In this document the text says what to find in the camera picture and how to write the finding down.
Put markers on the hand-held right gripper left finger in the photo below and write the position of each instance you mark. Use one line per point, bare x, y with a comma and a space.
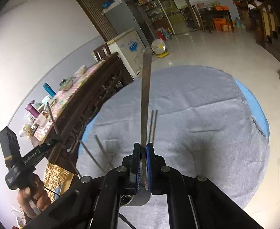
137, 171

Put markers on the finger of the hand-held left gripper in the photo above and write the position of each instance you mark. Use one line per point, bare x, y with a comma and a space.
55, 139

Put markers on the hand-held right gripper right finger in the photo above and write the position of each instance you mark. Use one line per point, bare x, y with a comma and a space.
150, 162

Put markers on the thin metal chopstick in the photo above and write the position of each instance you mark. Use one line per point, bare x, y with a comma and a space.
91, 155
52, 116

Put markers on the perforated metal utensil holder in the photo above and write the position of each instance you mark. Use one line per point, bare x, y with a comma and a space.
137, 200

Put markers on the long metal utensil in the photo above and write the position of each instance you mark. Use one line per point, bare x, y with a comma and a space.
145, 88

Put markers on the person's left hand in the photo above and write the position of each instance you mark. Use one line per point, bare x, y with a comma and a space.
42, 200

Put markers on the purple bottle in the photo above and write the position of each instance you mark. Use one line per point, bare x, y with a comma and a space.
32, 109

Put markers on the golden woven cushion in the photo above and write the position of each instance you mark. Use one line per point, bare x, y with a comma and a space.
56, 179

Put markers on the carved dark wooden bench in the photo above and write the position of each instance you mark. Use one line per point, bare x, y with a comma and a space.
87, 105

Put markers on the blue bottle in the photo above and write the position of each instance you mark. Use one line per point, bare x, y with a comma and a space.
49, 88

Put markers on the grey cloth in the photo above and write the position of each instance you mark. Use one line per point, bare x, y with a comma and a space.
190, 112

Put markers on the pink patterned tablecloth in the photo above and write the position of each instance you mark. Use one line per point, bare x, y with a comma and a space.
82, 81

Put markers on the white chest freezer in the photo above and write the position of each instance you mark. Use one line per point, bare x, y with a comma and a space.
130, 50

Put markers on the round floor fan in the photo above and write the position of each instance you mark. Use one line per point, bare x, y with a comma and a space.
159, 46

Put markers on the blue water jug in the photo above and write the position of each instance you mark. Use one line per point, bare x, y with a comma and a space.
167, 33

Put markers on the brown door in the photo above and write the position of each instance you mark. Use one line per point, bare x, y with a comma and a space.
89, 12

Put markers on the grey refrigerator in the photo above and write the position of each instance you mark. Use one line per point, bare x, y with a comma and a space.
123, 16

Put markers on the shelf of packaged goods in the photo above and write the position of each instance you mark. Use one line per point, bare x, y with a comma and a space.
151, 9

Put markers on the stack of orange boxes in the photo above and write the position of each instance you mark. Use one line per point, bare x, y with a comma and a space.
222, 25

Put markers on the dark wooden table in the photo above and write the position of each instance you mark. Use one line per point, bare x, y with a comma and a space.
207, 14

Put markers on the clear water jug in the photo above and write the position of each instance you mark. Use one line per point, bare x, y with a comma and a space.
239, 22

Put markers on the flat orange box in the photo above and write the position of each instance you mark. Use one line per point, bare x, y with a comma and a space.
221, 8

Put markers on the wooden stair railing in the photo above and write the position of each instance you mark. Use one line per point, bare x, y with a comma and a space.
266, 21

